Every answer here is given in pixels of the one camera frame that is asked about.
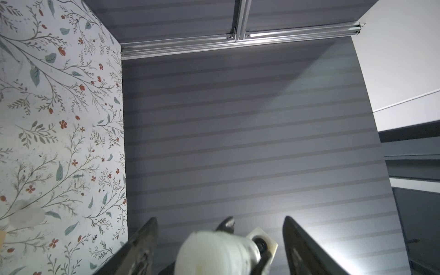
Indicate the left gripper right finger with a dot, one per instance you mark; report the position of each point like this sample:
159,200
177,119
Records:
304,255

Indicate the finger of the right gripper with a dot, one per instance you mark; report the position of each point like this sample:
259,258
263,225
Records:
227,225

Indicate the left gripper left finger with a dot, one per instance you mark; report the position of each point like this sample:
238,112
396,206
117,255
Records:
136,256

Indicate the white glue stick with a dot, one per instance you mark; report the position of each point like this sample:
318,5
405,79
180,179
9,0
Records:
216,253

